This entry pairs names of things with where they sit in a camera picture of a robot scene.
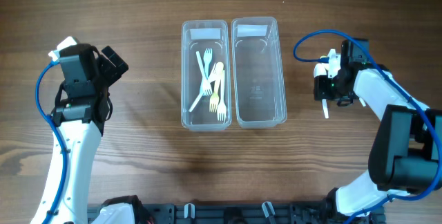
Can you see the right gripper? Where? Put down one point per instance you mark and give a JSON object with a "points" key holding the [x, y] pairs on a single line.
{"points": [[320, 90]]}

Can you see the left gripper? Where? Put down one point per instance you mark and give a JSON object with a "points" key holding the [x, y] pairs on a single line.
{"points": [[112, 73]]}

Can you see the white spoon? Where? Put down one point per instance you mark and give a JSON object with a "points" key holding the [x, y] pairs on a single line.
{"points": [[361, 100], [318, 71]]}

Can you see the light blue plastic fork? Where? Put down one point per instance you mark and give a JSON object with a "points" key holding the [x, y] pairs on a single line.
{"points": [[207, 58]]}

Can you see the white fork handle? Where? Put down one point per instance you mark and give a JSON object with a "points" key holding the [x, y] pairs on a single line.
{"points": [[205, 85]]}

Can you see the white fork diagonal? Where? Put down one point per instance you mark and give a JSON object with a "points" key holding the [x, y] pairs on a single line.
{"points": [[222, 109]]}

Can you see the white fork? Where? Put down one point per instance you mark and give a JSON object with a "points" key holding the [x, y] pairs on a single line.
{"points": [[198, 98]]}

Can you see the yellow plastic fork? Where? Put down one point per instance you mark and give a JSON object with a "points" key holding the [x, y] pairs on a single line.
{"points": [[215, 77]]}

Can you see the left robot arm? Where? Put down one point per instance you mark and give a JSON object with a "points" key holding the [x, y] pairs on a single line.
{"points": [[65, 196]]}

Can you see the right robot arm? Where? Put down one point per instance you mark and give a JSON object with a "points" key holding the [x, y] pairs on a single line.
{"points": [[404, 157]]}

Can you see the right clear plastic container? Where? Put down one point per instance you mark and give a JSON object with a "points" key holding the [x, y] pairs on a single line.
{"points": [[258, 74]]}

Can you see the clear plastic container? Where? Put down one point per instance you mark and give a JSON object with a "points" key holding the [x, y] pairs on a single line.
{"points": [[198, 35], [258, 74]]}

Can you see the left clear plastic container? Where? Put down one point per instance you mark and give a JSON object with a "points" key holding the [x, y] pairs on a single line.
{"points": [[198, 35]]}

